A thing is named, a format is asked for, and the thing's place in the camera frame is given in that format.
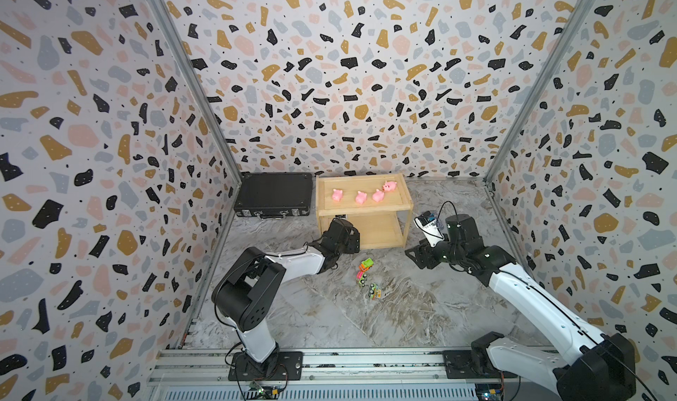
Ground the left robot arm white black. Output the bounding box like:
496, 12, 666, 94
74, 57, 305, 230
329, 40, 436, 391
211, 218, 361, 367

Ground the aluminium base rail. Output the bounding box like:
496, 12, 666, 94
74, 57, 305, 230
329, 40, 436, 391
145, 347, 558, 400

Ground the green pink mixer truck toy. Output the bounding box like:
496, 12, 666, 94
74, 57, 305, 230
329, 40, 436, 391
356, 272, 368, 287

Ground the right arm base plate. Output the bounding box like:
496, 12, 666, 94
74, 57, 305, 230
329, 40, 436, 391
442, 350, 518, 379

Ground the black briefcase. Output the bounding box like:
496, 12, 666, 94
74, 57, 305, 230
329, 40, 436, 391
234, 173, 313, 219

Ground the wooden two-tier shelf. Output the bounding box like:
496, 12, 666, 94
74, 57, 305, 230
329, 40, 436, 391
315, 174, 414, 250

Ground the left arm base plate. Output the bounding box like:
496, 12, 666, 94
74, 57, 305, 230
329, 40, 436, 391
228, 351, 303, 382

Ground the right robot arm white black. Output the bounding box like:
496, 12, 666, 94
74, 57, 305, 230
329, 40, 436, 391
405, 211, 638, 400

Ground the orange green dump truck toy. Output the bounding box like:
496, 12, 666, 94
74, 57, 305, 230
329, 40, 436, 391
359, 258, 374, 272

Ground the pink toy pig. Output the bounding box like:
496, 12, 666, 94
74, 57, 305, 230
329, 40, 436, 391
331, 189, 343, 202
383, 181, 398, 193
355, 191, 368, 205
372, 189, 385, 203

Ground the green overturned toy truck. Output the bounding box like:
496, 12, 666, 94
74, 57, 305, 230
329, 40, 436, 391
368, 283, 382, 300

